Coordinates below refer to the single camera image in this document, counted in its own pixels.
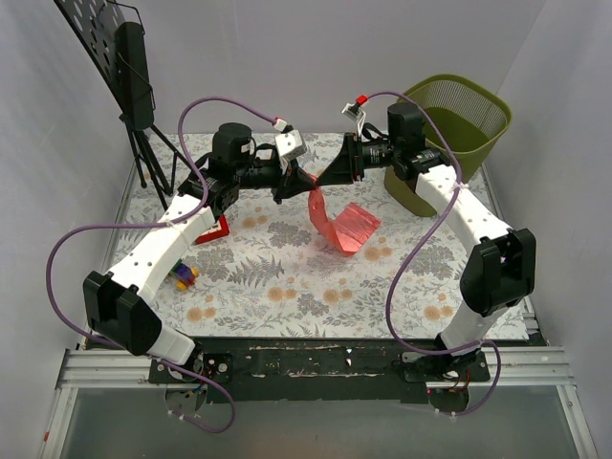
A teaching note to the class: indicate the red calculator toy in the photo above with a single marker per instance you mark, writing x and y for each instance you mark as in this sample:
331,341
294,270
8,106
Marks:
219,230

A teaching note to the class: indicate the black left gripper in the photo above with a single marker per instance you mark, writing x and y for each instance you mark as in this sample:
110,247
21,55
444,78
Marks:
282,182

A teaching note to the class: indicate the red torn trash bag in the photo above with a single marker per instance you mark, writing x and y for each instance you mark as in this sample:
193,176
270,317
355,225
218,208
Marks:
349,231

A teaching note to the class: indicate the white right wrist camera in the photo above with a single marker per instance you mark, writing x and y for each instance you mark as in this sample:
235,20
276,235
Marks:
354,110

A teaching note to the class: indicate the colourful toy figure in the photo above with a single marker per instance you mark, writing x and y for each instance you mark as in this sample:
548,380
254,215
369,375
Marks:
183,275

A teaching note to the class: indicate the green plastic trash bin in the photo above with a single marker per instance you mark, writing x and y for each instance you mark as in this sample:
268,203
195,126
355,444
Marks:
470,117

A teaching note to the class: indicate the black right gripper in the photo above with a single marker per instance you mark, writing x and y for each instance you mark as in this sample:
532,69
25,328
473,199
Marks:
357,158

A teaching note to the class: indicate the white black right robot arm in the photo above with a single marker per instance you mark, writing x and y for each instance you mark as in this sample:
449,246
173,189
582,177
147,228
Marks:
500,270

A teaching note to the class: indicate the black music stand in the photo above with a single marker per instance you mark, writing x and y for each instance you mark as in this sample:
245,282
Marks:
112,34

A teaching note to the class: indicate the floral patterned table mat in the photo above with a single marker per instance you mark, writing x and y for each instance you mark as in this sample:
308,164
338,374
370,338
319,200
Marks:
274,275

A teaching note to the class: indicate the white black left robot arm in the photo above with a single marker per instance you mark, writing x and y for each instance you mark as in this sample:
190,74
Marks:
117,302

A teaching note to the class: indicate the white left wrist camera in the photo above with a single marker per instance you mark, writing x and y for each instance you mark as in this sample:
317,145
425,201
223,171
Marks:
290,145

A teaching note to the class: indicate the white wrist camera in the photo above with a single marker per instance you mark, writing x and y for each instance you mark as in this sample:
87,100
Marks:
354,110
290,145

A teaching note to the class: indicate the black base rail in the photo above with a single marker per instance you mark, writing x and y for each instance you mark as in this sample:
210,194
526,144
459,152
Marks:
266,369

